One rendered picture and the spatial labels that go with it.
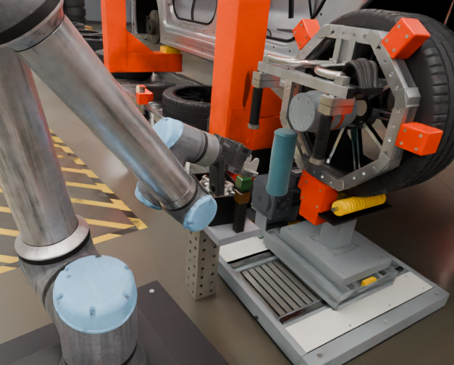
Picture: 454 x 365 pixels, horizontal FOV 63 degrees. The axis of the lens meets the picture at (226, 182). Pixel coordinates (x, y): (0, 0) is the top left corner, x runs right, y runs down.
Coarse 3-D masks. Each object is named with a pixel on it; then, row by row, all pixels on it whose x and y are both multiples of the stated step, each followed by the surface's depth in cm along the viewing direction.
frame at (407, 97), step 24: (312, 48) 134; (384, 48) 110; (384, 72) 111; (408, 72) 110; (288, 96) 149; (408, 96) 106; (288, 120) 152; (408, 120) 111; (384, 144) 115; (312, 168) 144; (360, 168) 124; (384, 168) 116
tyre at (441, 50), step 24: (336, 24) 133; (360, 24) 125; (384, 24) 117; (432, 24) 119; (432, 48) 109; (432, 72) 107; (432, 96) 108; (432, 120) 109; (408, 168) 118; (432, 168) 123; (360, 192) 136; (384, 192) 128
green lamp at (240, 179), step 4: (240, 176) 120; (244, 176) 120; (236, 180) 120; (240, 180) 118; (244, 180) 117; (248, 180) 118; (236, 184) 120; (240, 184) 118; (244, 184) 118; (248, 184) 119; (240, 188) 119; (244, 188) 119; (248, 188) 120
